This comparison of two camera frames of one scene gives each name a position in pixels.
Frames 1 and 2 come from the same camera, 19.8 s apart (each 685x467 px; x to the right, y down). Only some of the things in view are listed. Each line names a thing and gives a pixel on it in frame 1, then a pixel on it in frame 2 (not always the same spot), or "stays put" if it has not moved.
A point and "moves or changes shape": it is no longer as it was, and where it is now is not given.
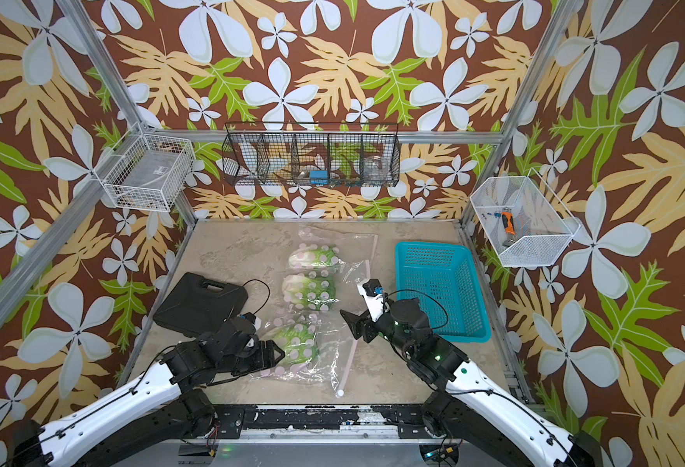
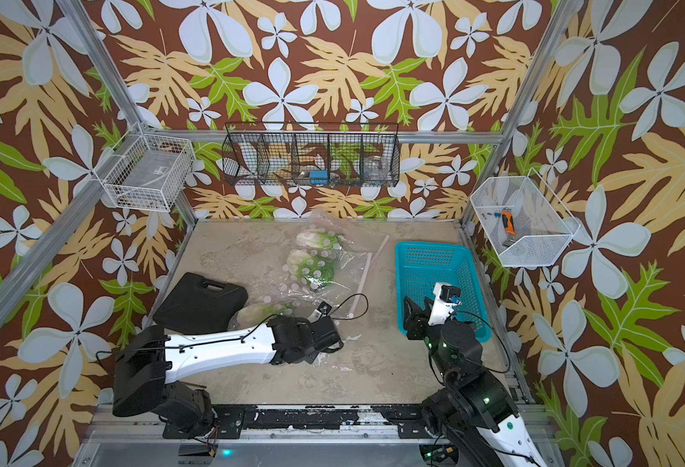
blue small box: (318, 177) stays put
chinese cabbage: (299, 342) moves or changes shape
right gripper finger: (362, 326) → (415, 320)
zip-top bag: (317, 346) → (306, 302)
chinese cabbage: (314, 291) → (316, 269)
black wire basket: (311, 155) stays put
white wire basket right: (522, 221) stays put
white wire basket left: (145, 171) stays put
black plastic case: (195, 305) stays put
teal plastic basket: (442, 278) stays put
